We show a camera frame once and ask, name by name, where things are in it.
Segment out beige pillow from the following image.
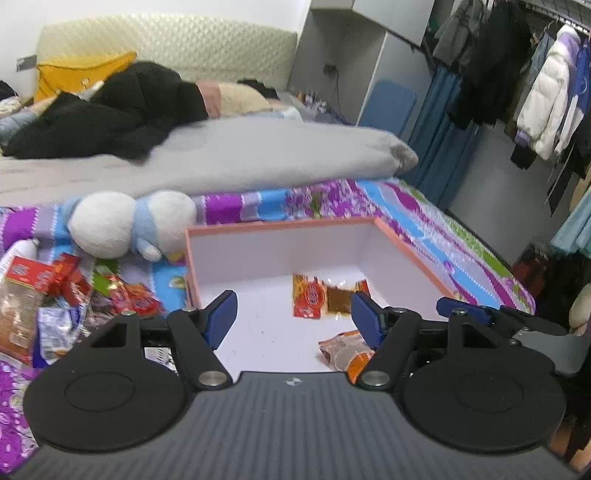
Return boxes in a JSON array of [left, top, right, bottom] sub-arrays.
[[217, 83, 273, 116]]

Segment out red yellow snack packet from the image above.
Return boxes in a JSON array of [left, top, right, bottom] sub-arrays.
[[108, 276, 160, 319], [292, 274, 329, 319]]

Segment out white blue plush toy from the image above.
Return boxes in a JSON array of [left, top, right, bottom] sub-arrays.
[[62, 189, 198, 263]]

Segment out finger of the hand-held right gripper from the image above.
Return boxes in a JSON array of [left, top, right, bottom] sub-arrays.
[[436, 296, 568, 344]]

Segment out black clothing heap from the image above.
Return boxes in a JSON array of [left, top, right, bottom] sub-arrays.
[[2, 61, 208, 160]]

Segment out black hanging coat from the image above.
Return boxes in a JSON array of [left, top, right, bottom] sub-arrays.
[[448, 0, 532, 130]]

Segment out blue padded board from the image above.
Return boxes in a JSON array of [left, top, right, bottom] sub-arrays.
[[358, 79, 416, 137]]

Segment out yellow pillow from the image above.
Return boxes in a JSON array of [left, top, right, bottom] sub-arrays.
[[34, 51, 138, 102]]

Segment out grey blue garment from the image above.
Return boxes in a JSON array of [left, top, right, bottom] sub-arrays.
[[0, 108, 44, 146]]

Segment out pink pillow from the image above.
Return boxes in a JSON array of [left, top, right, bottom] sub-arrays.
[[196, 80, 222, 116]]

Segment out blue curtain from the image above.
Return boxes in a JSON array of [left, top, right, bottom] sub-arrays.
[[406, 65, 481, 210]]

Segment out red snack sachet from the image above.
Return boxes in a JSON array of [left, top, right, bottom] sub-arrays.
[[62, 277, 93, 308]]

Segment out white grey wardrobe cabinet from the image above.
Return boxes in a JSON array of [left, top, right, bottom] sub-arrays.
[[288, 0, 437, 137]]

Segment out large packet with red label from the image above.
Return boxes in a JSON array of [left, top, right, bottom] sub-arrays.
[[0, 256, 58, 367]]

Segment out small clutter on desk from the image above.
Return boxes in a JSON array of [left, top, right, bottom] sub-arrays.
[[295, 90, 331, 116]]

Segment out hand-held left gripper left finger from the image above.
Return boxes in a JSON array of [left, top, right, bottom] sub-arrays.
[[60, 291, 238, 391]]

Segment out cream quilted headboard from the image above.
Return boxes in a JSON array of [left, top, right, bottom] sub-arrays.
[[37, 14, 298, 100]]

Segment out white puffer jacket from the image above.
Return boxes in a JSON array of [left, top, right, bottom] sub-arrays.
[[516, 25, 583, 160]]

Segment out dark bag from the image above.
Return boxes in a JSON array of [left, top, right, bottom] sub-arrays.
[[510, 237, 561, 296]]

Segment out brown orange snack packet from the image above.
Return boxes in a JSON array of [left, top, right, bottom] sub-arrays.
[[318, 330, 377, 384]]

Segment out white blue snack packet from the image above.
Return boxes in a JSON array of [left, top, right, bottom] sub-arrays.
[[37, 305, 90, 365]]

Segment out white plastic bottle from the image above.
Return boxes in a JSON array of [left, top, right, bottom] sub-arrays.
[[0, 239, 38, 278]]

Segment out grey duvet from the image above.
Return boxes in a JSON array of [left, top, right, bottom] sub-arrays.
[[0, 111, 419, 206]]

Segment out grey hanging jacket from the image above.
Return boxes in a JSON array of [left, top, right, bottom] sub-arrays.
[[431, 0, 490, 75]]

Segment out metal clothes rack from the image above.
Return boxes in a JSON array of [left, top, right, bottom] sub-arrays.
[[522, 0, 591, 28]]

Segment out red foil packet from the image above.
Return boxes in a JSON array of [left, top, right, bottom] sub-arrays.
[[51, 253, 83, 296]]

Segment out teal hanging cloth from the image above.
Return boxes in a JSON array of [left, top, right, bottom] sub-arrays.
[[549, 189, 591, 257]]

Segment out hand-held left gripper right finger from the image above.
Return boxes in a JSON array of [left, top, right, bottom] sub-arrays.
[[351, 294, 546, 388]]

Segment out brown clear snack packet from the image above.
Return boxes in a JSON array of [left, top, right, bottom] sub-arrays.
[[325, 284, 358, 317]]

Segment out pink cardboard box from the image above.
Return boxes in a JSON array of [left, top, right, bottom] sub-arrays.
[[185, 217, 455, 374]]

